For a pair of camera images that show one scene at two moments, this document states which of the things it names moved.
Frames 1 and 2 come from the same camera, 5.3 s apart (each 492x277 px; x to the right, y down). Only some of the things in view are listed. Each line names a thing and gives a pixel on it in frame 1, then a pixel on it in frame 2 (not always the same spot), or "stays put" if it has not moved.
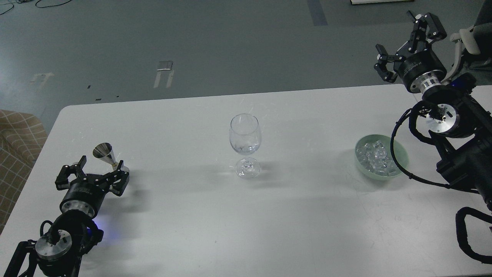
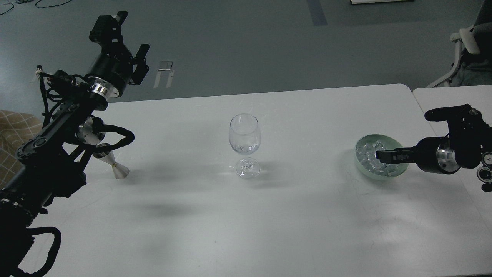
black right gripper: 421,69 to 434,154
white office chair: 475,57 stays put
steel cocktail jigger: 104,151 stays put
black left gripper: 87,192 to 112,71
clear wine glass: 245,137 stays put
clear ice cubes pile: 374,156 stays put
